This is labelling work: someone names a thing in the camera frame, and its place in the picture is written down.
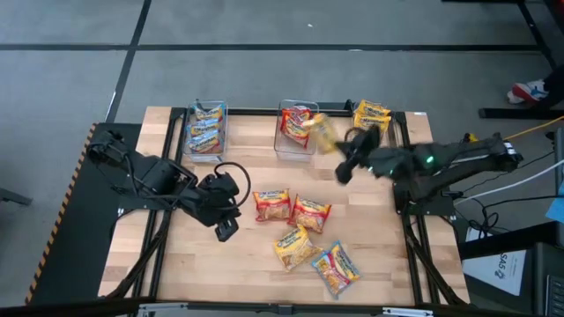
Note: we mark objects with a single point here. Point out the black hazard-striped platform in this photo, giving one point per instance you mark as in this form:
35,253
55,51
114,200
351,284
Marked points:
75,246

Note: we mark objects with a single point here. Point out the blue Maruchan ramen pack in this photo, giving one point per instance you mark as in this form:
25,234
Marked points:
203,127
209,112
337,269
205,143

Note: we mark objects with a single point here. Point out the blue paper sheet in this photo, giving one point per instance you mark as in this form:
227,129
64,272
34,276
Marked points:
557,207

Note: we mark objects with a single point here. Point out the black equipment case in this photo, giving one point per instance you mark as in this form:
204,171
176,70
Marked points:
546,273

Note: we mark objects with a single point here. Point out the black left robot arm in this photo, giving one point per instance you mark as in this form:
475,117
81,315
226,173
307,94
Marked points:
154,176

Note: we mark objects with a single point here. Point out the red Maruchan ramen pack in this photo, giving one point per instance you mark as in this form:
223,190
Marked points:
302,113
309,213
293,132
273,204

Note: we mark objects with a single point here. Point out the black desk frame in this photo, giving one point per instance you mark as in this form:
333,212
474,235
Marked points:
506,113

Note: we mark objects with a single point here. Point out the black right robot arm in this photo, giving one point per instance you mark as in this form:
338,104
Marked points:
462,158

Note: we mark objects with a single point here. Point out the person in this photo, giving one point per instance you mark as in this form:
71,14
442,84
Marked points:
526,91

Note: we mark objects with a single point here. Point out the clear plastic bin white label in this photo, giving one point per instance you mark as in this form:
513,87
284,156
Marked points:
220,156

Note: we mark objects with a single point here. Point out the grey chair leg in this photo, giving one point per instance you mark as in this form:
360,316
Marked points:
13,196

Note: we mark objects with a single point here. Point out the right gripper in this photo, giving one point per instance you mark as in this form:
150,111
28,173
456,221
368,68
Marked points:
388,163

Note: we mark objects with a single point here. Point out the white paper sign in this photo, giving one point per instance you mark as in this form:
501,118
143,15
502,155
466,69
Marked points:
489,273

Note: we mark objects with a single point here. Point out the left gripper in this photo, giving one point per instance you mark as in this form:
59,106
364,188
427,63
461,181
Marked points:
216,198

